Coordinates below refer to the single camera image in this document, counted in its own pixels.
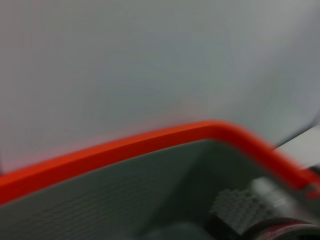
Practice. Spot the glass teacup black holder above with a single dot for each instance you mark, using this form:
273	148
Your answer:
275	231

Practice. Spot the grey-green perforated storage bin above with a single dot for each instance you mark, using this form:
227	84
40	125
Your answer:
125	195

